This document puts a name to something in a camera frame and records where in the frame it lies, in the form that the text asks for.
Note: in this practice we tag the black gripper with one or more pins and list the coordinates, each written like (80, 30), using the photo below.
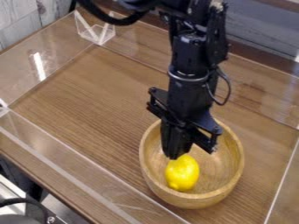
(183, 109)

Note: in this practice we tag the yellow lemon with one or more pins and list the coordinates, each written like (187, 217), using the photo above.
(182, 173)

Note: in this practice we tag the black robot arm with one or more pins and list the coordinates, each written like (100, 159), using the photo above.
(199, 45)

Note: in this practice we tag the brown wooden bowl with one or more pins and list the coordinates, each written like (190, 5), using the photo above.
(220, 169)

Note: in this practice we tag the clear acrylic corner bracket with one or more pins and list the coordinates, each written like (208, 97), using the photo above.
(98, 34)

